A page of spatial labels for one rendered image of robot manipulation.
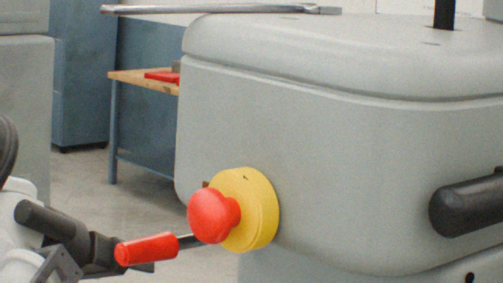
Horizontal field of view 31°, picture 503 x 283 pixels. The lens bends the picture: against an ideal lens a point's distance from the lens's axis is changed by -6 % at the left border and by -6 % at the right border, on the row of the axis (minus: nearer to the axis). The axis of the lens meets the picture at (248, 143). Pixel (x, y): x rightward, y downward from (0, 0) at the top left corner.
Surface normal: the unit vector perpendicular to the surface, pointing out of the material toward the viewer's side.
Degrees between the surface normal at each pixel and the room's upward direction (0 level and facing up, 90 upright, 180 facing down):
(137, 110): 90
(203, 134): 90
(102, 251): 70
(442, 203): 90
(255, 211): 90
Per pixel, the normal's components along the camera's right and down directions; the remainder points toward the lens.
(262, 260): -0.73, 0.10
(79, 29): 0.68, 0.21
